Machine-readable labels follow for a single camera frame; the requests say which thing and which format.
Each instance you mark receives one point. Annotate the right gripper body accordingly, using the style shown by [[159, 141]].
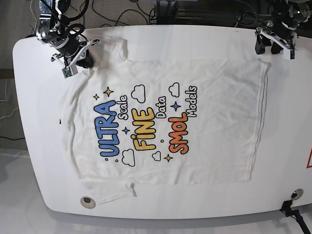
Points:
[[73, 51]]

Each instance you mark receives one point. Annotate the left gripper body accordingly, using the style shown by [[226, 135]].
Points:
[[283, 36]]

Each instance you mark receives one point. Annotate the white printed T-shirt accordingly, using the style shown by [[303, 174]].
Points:
[[192, 121]]

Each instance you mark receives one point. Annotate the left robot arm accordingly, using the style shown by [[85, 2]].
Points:
[[288, 13]]

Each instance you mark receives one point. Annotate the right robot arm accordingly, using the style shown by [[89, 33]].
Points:
[[64, 35]]

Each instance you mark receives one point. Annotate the red white warning sticker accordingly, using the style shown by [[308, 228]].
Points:
[[309, 164]]

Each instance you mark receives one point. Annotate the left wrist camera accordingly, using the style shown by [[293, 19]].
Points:
[[289, 54]]

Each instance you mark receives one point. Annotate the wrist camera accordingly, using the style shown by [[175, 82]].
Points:
[[289, 54], [69, 72]]

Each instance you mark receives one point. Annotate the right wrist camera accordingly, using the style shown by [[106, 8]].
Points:
[[69, 72]]

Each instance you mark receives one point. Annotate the black aluminium frame stand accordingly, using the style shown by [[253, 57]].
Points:
[[166, 11]]

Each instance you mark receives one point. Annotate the left table cable grommet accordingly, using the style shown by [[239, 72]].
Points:
[[87, 202]]

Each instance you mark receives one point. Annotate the table cable grommet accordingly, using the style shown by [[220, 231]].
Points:
[[297, 194], [87, 202]]

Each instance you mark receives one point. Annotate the right table cable grommet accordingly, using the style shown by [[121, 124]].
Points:
[[297, 194]]

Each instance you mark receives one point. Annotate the black clamp with cable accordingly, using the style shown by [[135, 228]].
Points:
[[289, 212]]

